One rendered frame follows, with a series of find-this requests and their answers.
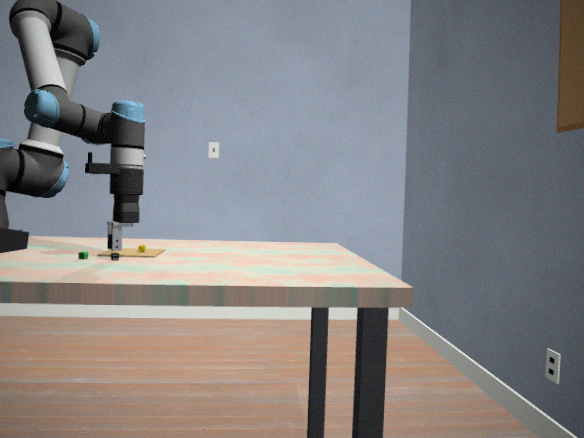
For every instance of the tan flat mat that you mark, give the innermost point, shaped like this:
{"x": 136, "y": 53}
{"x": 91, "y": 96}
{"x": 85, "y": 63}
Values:
{"x": 133, "y": 252}

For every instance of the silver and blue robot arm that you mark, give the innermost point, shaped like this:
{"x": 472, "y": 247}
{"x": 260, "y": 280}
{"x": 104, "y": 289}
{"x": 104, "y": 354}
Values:
{"x": 36, "y": 168}

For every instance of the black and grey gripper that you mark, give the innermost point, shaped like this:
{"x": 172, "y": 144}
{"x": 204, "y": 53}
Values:
{"x": 126, "y": 183}

